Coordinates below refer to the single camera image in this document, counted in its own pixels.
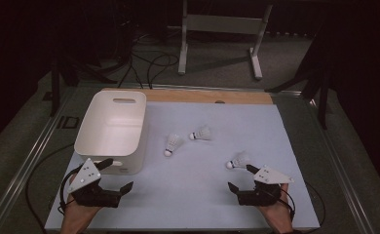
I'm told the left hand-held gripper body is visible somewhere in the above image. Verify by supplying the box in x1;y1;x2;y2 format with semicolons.
67;158;121;209

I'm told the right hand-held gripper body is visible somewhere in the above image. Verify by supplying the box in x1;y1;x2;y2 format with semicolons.
237;165;294;207

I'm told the white shuttlecock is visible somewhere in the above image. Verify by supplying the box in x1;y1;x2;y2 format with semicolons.
164;133;184;158
188;126;212;141
225;151;251;171

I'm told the white plastic bin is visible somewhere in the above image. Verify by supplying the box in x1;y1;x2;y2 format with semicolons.
73;90;148;176

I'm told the person's right hand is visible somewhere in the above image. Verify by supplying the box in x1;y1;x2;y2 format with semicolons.
257;183;293;228

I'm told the person's left hand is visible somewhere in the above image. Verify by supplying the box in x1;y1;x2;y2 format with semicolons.
62;174;100;225

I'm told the light blue table mat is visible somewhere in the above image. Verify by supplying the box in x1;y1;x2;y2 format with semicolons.
44;100;321;232

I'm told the black stand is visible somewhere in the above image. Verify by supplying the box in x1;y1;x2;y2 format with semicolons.
50;48;118;117
265;19;334;131

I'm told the white metal stand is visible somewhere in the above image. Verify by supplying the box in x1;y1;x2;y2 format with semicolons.
177;0;274;81

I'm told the left hand-held gripper cable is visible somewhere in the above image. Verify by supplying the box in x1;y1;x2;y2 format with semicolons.
58;165;82;215

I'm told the hand-held gripper cable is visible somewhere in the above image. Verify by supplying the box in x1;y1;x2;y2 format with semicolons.
58;165;82;215
277;186;297;222

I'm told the right hand-held gripper cable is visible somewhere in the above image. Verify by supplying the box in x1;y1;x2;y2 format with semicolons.
277;186;297;222

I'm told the thin black floor cable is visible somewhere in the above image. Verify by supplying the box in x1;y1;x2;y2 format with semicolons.
24;142;76;234
304;181;326;228

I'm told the metal floor rail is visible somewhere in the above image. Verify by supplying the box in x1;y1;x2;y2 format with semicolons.
77;81;304;98
303;94;376;234
0;86;79;234

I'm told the looped black floor cable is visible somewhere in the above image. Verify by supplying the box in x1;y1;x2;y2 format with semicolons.
118;32;180;90

